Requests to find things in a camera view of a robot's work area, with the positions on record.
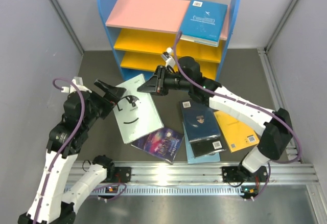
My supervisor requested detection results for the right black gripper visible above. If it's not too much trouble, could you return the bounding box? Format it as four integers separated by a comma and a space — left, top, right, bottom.
139, 65, 192, 96

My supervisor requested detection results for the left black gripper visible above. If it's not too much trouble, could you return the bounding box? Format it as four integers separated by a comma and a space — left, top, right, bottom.
83, 79, 126, 129

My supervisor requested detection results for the pale green Gatsby book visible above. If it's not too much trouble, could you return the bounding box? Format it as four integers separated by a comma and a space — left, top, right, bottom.
113, 74, 164, 144

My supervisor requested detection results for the navy blue book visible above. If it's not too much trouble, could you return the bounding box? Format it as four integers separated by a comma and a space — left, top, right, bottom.
179, 100, 221, 143

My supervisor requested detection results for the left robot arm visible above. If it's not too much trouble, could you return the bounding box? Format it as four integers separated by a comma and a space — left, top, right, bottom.
18, 77, 126, 223

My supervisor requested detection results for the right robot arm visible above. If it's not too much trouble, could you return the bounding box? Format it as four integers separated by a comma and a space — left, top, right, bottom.
137, 56, 295, 182

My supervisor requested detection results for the blue pink yellow bookshelf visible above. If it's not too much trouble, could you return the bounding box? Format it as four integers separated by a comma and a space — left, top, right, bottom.
97, 0, 240, 80

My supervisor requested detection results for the purple Robinson Crusoe book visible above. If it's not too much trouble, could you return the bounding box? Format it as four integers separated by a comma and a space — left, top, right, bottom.
131, 127, 184, 164

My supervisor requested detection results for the black book with barcode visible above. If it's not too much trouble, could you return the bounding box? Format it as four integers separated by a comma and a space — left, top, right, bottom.
190, 138, 226, 158

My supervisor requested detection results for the light blue book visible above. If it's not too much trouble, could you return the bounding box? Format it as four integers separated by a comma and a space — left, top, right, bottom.
182, 121, 221, 164

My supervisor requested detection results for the yellow book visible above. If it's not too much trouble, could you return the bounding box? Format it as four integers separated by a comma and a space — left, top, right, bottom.
214, 111, 260, 152

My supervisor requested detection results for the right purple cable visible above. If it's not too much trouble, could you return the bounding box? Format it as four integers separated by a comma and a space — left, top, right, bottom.
170, 31, 302, 201

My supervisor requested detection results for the purple cable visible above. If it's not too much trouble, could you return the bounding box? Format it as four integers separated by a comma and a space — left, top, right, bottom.
170, 31, 302, 201
37, 78, 127, 222

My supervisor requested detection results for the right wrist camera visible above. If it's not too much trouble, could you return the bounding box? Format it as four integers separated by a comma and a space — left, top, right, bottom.
161, 47, 176, 68

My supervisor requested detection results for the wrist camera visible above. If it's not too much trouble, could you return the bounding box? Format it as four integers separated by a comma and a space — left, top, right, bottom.
61, 77, 92, 94
161, 47, 176, 68

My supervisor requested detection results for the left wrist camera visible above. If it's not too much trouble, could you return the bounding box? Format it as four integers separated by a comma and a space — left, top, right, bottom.
61, 77, 92, 94

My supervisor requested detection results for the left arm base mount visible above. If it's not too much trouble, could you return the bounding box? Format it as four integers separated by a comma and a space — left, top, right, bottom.
103, 167, 132, 183

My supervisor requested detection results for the aluminium mounting rail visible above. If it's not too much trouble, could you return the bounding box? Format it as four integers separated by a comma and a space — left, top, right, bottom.
61, 160, 320, 196

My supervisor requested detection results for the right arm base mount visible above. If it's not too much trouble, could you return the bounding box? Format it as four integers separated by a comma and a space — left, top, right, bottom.
221, 166, 268, 184

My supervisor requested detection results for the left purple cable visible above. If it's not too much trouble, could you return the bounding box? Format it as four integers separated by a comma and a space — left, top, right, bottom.
37, 78, 127, 222

